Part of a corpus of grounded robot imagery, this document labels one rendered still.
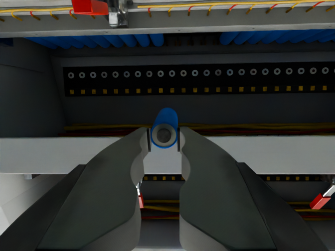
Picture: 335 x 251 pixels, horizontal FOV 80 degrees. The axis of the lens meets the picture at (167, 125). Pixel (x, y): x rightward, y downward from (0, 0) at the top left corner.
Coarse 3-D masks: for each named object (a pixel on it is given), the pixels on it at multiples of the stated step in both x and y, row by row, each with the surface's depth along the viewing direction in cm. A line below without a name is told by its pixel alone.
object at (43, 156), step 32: (64, 128) 37; (96, 128) 36; (128, 128) 40; (192, 128) 35; (224, 128) 37; (256, 128) 35; (288, 128) 35; (320, 128) 35; (0, 160) 25; (32, 160) 24; (64, 160) 24; (160, 160) 24; (256, 160) 23; (288, 160) 23; (320, 160) 23; (0, 192) 27
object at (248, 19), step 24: (288, 0) 19; (312, 0) 19; (0, 24) 22; (24, 24) 22; (48, 24) 22; (72, 24) 22; (96, 24) 22; (144, 24) 22; (168, 24) 22; (192, 24) 22; (216, 24) 22; (240, 24) 21; (264, 24) 21; (288, 24) 21; (312, 24) 21
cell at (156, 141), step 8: (160, 112) 17; (168, 112) 16; (160, 120) 13; (168, 120) 13; (176, 120) 15; (152, 128) 13; (160, 128) 13; (168, 128) 13; (176, 128) 13; (152, 136) 13; (160, 136) 13; (168, 136) 12; (176, 136) 13; (160, 144) 13; (168, 144) 13
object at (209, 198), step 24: (192, 144) 10; (216, 144) 10; (192, 168) 9; (216, 168) 9; (192, 192) 7; (216, 192) 7; (240, 192) 7; (192, 216) 6; (216, 216) 6; (240, 216) 6; (192, 240) 7; (216, 240) 6; (240, 240) 6; (264, 240) 6
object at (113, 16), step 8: (72, 0) 12; (80, 0) 12; (88, 0) 12; (96, 0) 13; (80, 8) 12; (88, 8) 12; (96, 8) 13; (104, 8) 15; (112, 8) 17; (112, 16) 19; (112, 24) 19
